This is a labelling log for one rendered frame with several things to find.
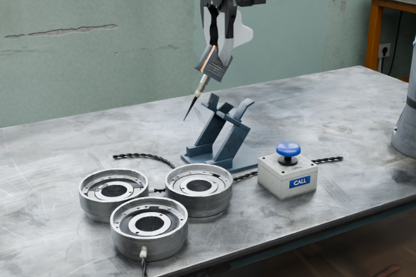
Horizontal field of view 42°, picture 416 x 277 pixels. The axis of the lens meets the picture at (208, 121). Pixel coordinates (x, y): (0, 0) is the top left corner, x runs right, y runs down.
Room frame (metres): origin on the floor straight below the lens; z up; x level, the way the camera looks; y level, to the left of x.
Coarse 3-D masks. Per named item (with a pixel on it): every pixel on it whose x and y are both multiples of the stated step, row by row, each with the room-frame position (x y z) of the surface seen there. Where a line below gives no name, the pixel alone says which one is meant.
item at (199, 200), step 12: (180, 168) 0.77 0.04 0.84; (192, 168) 0.78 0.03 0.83; (204, 168) 0.78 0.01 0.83; (216, 168) 0.77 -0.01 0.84; (168, 180) 0.74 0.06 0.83; (192, 180) 0.75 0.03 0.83; (204, 180) 0.75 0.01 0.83; (228, 180) 0.75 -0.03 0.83; (168, 192) 0.71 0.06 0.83; (180, 192) 0.69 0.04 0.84; (192, 192) 0.71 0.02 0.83; (204, 192) 0.71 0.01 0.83; (216, 192) 0.69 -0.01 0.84; (228, 192) 0.71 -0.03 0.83; (192, 204) 0.68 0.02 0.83; (204, 204) 0.68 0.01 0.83; (216, 204) 0.69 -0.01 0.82; (192, 216) 0.69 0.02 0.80; (204, 216) 0.69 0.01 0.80
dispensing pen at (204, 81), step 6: (210, 48) 0.86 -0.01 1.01; (204, 54) 0.87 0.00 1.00; (204, 60) 0.86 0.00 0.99; (198, 66) 0.86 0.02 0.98; (204, 78) 0.86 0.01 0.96; (204, 84) 0.85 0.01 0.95; (198, 90) 0.85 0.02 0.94; (198, 96) 0.85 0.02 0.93; (192, 102) 0.85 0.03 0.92; (186, 114) 0.84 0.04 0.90
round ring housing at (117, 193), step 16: (96, 176) 0.75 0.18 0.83; (112, 176) 0.76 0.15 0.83; (128, 176) 0.76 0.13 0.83; (144, 176) 0.74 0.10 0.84; (80, 192) 0.69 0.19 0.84; (96, 192) 0.71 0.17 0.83; (112, 192) 0.74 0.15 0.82; (128, 192) 0.71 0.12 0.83; (144, 192) 0.70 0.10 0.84; (96, 208) 0.67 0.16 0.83; (112, 208) 0.67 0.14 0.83
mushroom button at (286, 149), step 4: (280, 144) 0.78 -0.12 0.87; (284, 144) 0.78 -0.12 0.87; (288, 144) 0.78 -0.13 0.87; (292, 144) 0.78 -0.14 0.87; (296, 144) 0.78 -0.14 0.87; (276, 148) 0.78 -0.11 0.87; (280, 148) 0.77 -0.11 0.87; (284, 148) 0.77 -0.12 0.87; (288, 148) 0.77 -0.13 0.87; (292, 148) 0.77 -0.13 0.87; (296, 148) 0.77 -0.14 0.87; (300, 148) 0.78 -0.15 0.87; (280, 152) 0.77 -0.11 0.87; (284, 152) 0.76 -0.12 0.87; (288, 152) 0.76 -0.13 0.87; (292, 152) 0.76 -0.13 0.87; (296, 152) 0.76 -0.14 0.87; (300, 152) 0.77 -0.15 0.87; (284, 156) 0.78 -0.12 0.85; (288, 156) 0.76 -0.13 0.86; (288, 160) 0.77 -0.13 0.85
